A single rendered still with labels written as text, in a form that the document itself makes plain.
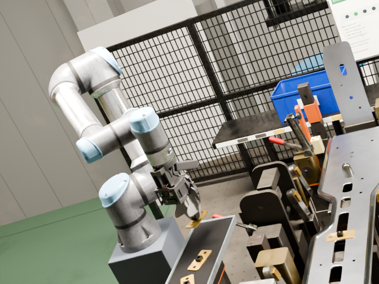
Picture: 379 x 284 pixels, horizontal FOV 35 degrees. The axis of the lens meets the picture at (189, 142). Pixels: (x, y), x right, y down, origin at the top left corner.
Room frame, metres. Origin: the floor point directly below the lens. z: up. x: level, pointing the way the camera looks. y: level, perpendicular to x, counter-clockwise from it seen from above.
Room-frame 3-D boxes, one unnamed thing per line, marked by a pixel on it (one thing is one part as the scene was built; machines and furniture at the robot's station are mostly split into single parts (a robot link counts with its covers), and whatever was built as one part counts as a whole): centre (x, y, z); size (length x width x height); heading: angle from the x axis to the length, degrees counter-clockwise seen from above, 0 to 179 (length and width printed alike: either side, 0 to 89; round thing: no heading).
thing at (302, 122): (2.07, -0.42, 0.95); 0.03 x 0.01 x 0.50; 152
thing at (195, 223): (1.55, 0.07, 1.23); 0.08 x 0.04 x 0.01; 141
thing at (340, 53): (2.14, -0.64, 1.17); 0.12 x 0.01 x 0.34; 62
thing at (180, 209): (1.55, 0.10, 1.27); 0.06 x 0.03 x 0.09; 141
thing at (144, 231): (1.82, 0.29, 1.15); 0.15 x 0.15 x 0.10
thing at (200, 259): (1.44, 0.11, 1.17); 0.08 x 0.04 x 0.01; 138
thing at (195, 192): (1.54, 0.06, 1.32); 0.05 x 0.02 x 0.09; 51
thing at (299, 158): (2.00, -0.35, 0.87); 0.10 x 0.07 x 0.35; 62
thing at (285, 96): (2.38, -0.56, 1.09); 0.30 x 0.17 x 0.13; 57
